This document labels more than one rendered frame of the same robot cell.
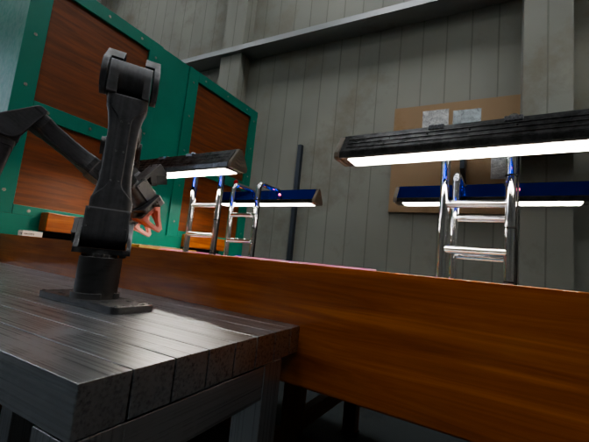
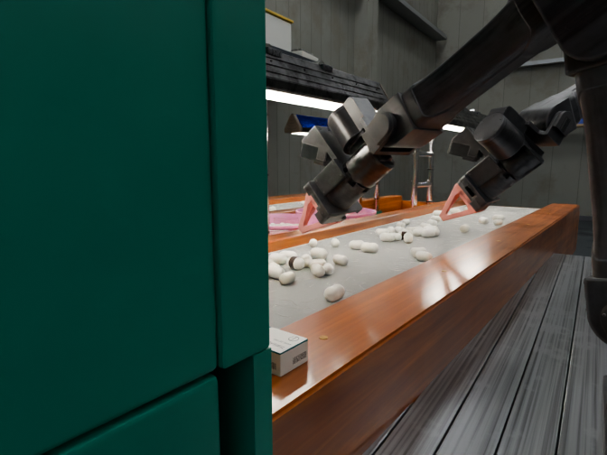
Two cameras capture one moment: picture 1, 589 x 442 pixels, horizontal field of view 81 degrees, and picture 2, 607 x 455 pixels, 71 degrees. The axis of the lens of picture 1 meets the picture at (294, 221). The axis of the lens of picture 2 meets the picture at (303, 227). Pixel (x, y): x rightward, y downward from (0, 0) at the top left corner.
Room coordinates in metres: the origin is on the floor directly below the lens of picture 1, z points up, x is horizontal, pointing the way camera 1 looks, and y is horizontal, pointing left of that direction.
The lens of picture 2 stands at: (1.13, 1.24, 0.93)
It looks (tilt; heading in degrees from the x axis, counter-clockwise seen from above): 9 degrees down; 277
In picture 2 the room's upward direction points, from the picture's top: straight up
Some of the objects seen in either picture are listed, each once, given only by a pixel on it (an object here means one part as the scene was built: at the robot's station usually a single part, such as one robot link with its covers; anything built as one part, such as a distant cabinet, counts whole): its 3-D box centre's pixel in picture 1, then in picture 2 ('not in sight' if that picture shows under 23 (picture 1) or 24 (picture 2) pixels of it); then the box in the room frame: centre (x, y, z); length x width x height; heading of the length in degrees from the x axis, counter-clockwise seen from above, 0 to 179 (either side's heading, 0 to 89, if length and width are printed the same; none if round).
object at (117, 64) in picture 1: (118, 154); not in sight; (0.58, 0.31, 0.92); 0.07 x 0.06 x 0.33; 117
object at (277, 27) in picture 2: not in sight; (257, 34); (1.87, -2.13, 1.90); 0.45 x 0.37 x 0.25; 62
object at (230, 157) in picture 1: (175, 165); (295, 78); (1.24, 0.46, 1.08); 0.62 x 0.08 x 0.07; 58
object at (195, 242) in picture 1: (205, 243); not in sight; (1.99, 0.50, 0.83); 0.30 x 0.06 x 0.07; 148
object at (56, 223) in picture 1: (84, 226); not in sight; (1.42, 0.86, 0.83); 0.30 x 0.06 x 0.07; 148
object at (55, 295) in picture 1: (97, 278); not in sight; (0.56, 0.31, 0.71); 0.20 x 0.07 x 0.08; 62
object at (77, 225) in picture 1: (102, 238); not in sight; (0.57, 0.31, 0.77); 0.09 x 0.06 x 0.06; 117
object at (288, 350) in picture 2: (30, 233); (266, 347); (1.20, 0.91, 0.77); 0.06 x 0.04 x 0.02; 148
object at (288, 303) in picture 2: not in sight; (418, 237); (0.96, 0.12, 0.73); 1.81 x 0.30 x 0.02; 58
